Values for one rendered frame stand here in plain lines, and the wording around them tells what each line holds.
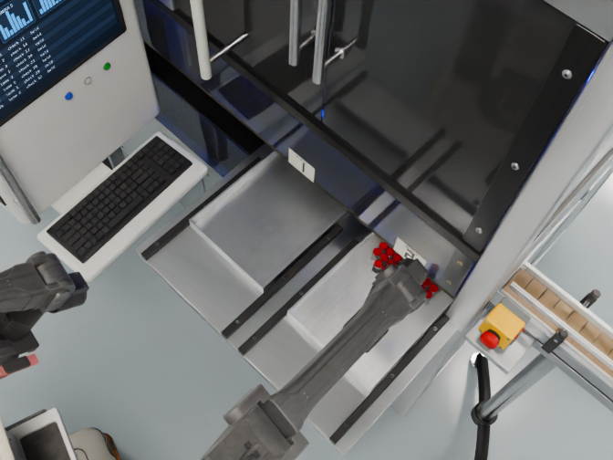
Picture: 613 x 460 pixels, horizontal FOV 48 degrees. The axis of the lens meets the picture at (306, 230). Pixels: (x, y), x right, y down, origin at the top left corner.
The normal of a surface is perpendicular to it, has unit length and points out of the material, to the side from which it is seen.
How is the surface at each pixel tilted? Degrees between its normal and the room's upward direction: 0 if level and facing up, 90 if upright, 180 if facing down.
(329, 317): 0
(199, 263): 0
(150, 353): 0
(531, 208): 90
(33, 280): 41
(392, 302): 25
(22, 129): 90
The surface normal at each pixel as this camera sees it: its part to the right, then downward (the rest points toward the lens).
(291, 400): 0.47, -0.42
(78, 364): 0.04, -0.47
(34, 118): 0.77, 0.58
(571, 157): -0.69, 0.62
